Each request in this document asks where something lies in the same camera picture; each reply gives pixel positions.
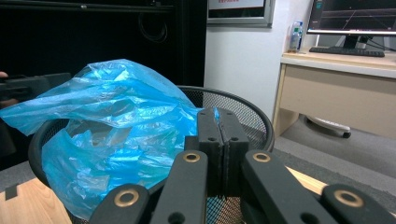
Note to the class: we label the office chair base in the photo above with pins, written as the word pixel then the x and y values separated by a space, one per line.
pixel 330 125

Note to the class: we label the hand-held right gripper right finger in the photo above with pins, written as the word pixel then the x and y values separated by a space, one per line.
pixel 234 146

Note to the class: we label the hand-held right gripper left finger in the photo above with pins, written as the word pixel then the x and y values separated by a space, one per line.
pixel 209 146

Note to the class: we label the light wooden desk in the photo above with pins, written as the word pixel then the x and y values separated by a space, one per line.
pixel 339 93

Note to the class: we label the computer monitor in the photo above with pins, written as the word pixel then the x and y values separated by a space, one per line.
pixel 355 17

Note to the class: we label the blue plastic bag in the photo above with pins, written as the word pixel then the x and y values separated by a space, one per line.
pixel 118 124

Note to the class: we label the black keyboard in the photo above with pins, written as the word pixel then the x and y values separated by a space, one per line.
pixel 347 51

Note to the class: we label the clear water bottle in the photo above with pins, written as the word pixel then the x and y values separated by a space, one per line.
pixel 296 37

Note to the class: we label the black mesh wastebasket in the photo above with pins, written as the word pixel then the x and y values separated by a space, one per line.
pixel 243 112

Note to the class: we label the grey framed wall board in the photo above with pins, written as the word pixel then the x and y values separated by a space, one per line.
pixel 239 12

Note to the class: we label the black metal crossbar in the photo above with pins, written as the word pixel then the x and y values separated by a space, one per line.
pixel 87 7

